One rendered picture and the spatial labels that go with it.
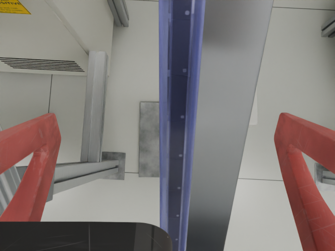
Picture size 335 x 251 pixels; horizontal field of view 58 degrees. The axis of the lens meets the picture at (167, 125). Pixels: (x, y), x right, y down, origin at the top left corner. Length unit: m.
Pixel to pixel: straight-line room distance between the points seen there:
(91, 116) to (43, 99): 0.41
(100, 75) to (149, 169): 0.40
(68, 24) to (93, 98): 0.19
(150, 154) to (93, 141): 0.33
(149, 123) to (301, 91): 0.53
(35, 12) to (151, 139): 0.56
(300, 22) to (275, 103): 0.30
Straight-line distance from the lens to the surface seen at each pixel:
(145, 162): 1.01
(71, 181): 0.54
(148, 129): 1.01
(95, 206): 1.05
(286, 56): 1.15
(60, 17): 0.61
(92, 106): 0.73
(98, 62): 0.74
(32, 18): 0.64
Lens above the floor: 1.01
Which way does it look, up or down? 84 degrees down
